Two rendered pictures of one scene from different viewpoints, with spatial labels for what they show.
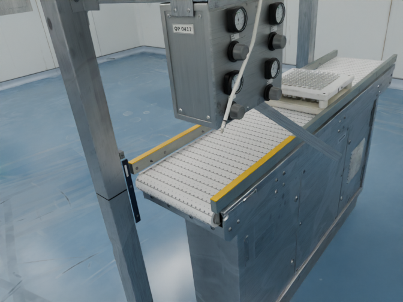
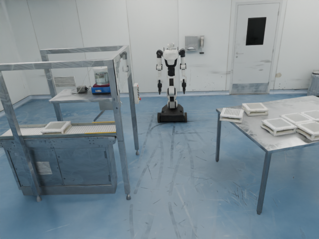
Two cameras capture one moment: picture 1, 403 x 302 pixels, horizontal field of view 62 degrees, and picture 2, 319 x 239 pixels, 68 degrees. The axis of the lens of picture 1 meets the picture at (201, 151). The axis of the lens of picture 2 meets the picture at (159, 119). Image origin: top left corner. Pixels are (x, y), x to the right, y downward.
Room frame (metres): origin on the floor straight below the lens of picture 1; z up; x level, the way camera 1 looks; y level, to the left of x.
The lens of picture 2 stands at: (1.85, 2.20, 2.02)
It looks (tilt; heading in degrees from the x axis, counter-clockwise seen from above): 24 degrees down; 229
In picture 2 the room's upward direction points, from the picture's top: 3 degrees counter-clockwise
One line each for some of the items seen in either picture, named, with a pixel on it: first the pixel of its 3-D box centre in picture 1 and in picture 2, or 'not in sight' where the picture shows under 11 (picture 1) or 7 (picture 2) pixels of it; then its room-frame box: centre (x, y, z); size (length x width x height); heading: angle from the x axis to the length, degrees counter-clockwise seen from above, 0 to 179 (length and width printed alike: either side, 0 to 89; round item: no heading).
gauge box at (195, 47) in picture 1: (228, 53); (109, 100); (0.62, -0.07, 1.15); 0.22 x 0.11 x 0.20; 136
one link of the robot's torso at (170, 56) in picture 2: not in sight; (171, 57); (-1.35, -1.09, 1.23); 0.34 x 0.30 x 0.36; 133
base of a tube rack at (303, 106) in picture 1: (306, 95); (57, 130); (1.15, -0.40, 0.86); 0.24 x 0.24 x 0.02; 47
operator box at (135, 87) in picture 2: not in sight; (136, 93); (-0.02, -0.46, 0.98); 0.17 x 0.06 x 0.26; 46
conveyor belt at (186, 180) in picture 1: (301, 108); (60, 133); (1.13, -0.38, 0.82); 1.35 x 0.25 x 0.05; 136
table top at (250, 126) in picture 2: not in sight; (295, 118); (-1.01, 1.33, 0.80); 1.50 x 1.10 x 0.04; 151
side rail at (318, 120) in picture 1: (338, 103); (65, 124); (1.03, -0.47, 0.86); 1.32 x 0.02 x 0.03; 136
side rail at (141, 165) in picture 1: (267, 91); (55, 135); (1.21, -0.27, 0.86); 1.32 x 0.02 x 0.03; 136
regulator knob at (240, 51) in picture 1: (239, 48); not in sight; (0.54, -0.08, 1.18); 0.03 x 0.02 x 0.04; 136
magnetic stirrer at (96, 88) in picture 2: not in sight; (103, 87); (0.70, -0.02, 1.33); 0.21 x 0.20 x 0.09; 46
